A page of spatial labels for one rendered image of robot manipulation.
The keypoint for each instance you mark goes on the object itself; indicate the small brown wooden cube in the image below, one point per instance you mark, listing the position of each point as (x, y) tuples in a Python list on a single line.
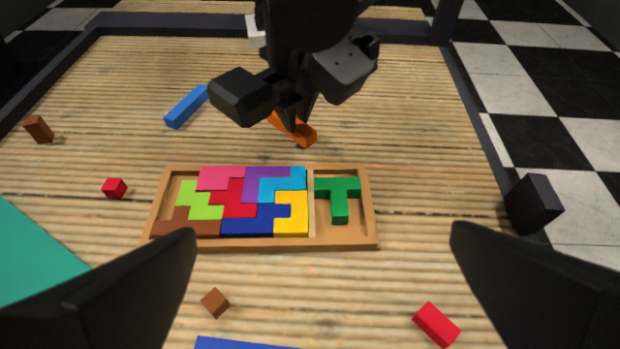
[(215, 302)]

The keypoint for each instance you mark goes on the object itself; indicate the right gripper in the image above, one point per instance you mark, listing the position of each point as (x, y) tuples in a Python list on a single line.
[(246, 99)]

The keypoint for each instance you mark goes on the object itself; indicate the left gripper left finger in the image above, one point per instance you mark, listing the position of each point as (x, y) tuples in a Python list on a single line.
[(129, 302)]

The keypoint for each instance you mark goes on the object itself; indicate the blue notebook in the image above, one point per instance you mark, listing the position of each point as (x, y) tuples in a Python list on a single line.
[(208, 342)]

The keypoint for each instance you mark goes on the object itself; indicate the teal flat rectangular slab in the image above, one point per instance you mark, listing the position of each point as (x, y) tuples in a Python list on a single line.
[(30, 259)]

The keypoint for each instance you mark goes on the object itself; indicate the pink puzzle piece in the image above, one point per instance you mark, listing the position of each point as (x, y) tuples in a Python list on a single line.
[(216, 178)]

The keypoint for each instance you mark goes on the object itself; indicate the purple puzzle piece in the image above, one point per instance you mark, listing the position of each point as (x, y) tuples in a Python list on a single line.
[(251, 183)]

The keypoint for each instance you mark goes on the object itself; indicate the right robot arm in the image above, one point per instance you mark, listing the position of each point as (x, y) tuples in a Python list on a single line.
[(339, 68)]

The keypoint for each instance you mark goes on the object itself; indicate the yellow u-shaped puzzle piece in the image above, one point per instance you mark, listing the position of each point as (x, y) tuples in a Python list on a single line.
[(297, 225)]

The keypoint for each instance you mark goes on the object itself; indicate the brown rectangular block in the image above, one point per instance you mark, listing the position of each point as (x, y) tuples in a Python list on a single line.
[(38, 129)]

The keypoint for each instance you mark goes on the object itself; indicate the orange puzzle piece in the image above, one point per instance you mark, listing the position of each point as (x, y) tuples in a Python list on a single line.
[(303, 134)]

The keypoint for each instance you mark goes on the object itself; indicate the small red cube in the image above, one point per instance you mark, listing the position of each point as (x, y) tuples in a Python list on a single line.
[(114, 188)]

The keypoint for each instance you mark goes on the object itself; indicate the red puzzle piece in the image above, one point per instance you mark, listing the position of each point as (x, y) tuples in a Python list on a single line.
[(231, 200)]

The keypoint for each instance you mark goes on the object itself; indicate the brown puzzle piece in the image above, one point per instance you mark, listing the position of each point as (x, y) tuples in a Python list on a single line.
[(203, 228)]

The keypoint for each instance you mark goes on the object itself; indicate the red rectangular block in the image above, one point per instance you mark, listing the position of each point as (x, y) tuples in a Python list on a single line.
[(436, 325)]

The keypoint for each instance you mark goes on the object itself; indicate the wooden puzzle board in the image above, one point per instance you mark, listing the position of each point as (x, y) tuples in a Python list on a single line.
[(358, 235)]

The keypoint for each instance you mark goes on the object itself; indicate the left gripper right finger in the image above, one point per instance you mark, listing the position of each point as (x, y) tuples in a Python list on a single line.
[(536, 297)]

